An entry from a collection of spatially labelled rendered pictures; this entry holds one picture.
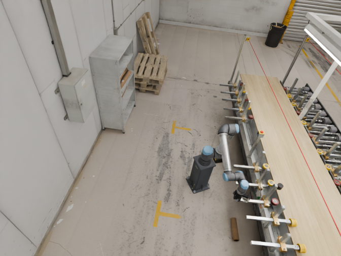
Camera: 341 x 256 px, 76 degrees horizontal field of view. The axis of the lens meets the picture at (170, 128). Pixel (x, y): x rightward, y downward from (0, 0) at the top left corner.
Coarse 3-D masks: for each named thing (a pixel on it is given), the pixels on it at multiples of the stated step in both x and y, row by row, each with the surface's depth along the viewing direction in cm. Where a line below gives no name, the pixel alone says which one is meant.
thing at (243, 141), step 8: (232, 96) 433; (232, 104) 424; (240, 128) 367; (240, 136) 359; (248, 152) 330; (248, 160) 319; (248, 176) 306; (264, 216) 259; (264, 232) 246; (264, 240) 241; (264, 248) 239
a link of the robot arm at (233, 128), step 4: (228, 124) 260; (232, 124) 260; (236, 124) 261; (228, 128) 257; (232, 128) 258; (236, 128) 258; (228, 132) 259; (232, 132) 260; (236, 132) 260; (228, 136) 269; (232, 136) 268; (228, 140) 275; (228, 144) 286; (216, 148) 305; (220, 148) 295; (216, 152) 304; (220, 152) 301; (216, 156) 307; (220, 156) 307
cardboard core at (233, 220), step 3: (231, 219) 319; (234, 219) 317; (231, 222) 317; (234, 222) 314; (231, 225) 315; (234, 225) 312; (234, 228) 309; (234, 231) 306; (237, 231) 307; (234, 234) 303; (237, 234) 303; (234, 237) 300; (237, 237) 300; (234, 240) 303; (237, 240) 302
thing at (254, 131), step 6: (240, 90) 464; (246, 102) 418; (252, 120) 377; (252, 126) 374; (252, 132) 372; (258, 144) 342; (258, 150) 339; (264, 156) 316; (264, 162) 314; (270, 186) 289; (270, 198) 286; (276, 198) 272; (282, 216) 254; (258, 228) 317; (282, 228) 251; (282, 234) 250; (288, 240) 237; (288, 252) 235; (294, 252) 224
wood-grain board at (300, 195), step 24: (264, 96) 406; (264, 120) 355; (288, 120) 360; (264, 144) 316; (288, 144) 320; (312, 144) 324; (288, 168) 288; (312, 168) 292; (288, 192) 262; (312, 192) 265; (336, 192) 268; (288, 216) 240; (312, 216) 242; (336, 216) 245; (312, 240) 224; (336, 240) 226
